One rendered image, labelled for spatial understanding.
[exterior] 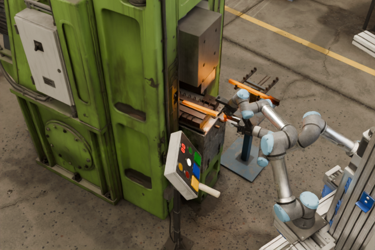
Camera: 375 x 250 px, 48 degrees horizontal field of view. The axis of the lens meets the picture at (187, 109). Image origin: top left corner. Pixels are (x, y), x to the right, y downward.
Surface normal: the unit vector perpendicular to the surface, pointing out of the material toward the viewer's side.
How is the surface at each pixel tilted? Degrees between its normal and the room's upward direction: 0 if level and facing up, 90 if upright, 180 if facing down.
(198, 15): 0
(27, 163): 0
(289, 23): 0
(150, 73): 89
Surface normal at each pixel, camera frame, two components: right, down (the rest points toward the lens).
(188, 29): 0.00, -0.72
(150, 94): -0.51, 0.58
